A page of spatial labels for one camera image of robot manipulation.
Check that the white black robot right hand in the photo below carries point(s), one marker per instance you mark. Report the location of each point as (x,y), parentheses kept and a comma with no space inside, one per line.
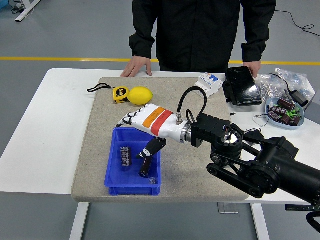
(160,122)

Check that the person's right hand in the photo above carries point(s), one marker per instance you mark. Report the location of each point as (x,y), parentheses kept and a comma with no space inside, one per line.
(138,65)

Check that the person's left hand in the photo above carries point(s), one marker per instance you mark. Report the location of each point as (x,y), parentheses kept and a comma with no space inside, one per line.
(255,68)

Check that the person's left forearm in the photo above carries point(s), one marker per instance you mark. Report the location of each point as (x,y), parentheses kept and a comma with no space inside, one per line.
(256,47)

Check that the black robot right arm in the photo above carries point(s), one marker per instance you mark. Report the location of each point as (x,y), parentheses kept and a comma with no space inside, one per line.
(275,162)

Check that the person's right forearm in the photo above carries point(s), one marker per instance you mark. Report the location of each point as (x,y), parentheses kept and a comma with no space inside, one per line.
(142,42)

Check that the blue plastic box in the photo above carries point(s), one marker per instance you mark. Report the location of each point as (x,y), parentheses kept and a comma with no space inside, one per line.
(117,180)

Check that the clear bag of metal washers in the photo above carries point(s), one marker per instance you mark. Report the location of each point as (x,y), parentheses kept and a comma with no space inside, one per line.
(268,87)

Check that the black plastic-wrapped device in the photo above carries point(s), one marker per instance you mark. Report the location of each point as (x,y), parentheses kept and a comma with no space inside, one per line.
(241,87)

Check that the yellow lemon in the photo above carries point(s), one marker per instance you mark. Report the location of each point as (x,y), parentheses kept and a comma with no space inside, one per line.
(140,95)

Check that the yellow tape measure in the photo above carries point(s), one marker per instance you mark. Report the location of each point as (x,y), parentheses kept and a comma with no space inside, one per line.
(120,94)

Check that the clear bag of blue parts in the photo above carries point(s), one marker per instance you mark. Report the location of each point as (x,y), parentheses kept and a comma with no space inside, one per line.
(298,80)

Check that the white circuit breaker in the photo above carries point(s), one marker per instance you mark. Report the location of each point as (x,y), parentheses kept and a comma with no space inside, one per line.
(211,83)

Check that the black power adapter brick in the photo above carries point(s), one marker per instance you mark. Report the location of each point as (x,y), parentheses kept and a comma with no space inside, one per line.
(300,98)

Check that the small clear plastic piece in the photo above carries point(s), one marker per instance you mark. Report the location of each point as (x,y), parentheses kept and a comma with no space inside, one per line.
(153,180)

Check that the grey-brown mat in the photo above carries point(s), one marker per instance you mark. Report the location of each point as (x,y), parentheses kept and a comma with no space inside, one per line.
(100,120)

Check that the light blue bowl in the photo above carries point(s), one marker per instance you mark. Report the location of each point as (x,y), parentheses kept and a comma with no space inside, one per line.
(301,112)

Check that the person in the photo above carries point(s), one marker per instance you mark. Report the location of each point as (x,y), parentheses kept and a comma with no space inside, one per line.
(195,30)

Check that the white table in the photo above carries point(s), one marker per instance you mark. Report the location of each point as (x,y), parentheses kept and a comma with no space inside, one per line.
(50,125)

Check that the white furniture foot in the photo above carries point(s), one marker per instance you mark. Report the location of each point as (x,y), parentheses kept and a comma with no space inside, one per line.
(25,12)

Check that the white table leg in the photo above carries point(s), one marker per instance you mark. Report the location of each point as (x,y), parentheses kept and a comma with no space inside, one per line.
(78,222)
(260,222)

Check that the grey metal bracket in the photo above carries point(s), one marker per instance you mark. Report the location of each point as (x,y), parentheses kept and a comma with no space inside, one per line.
(227,208)

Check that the black robot torso bracket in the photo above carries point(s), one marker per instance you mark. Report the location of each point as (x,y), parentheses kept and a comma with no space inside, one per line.
(297,207)

